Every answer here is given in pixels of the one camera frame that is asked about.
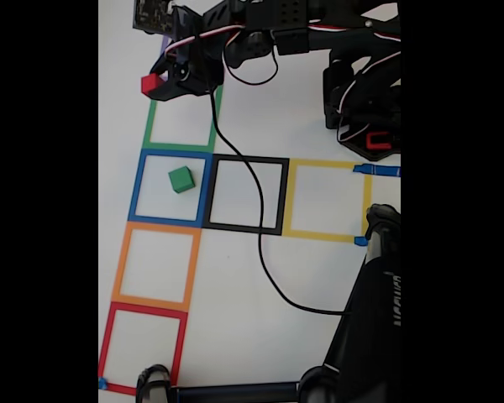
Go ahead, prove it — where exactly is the black camera cable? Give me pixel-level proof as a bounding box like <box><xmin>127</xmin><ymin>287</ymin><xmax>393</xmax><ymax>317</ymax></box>
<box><xmin>192</xmin><ymin>33</ymin><xmax>354</xmax><ymax>316</ymax></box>

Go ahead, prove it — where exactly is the red square frame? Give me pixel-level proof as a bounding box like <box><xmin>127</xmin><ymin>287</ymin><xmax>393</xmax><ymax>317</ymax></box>
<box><xmin>98</xmin><ymin>301</ymin><xmax>189</xmax><ymax>396</ymax></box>

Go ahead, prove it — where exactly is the small red cube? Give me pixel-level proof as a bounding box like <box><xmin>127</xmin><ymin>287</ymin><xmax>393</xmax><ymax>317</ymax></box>
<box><xmin>140</xmin><ymin>74</ymin><xmax>161</xmax><ymax>94</ymax></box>

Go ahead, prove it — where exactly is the black tripod stand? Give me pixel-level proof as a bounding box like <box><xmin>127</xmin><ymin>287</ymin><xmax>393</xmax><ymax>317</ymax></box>
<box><xmin>134</xmin><ymin>203</ymin><xmax>402</xmax><ymax>403</ymax></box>

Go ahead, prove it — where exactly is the long blue tape strip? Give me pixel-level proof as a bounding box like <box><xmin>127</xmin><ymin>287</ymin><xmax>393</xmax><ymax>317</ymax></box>
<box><xmin>352</xmin><ymin>164</ymin><xmax>402</xmax><ymax>178</ymax></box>

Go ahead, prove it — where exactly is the green cube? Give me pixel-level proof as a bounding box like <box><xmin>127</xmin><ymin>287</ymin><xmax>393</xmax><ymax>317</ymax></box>
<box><xmin>168</xmin><ymin>165</ymin><xmax>194</xmax><ymax>194</ymax></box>

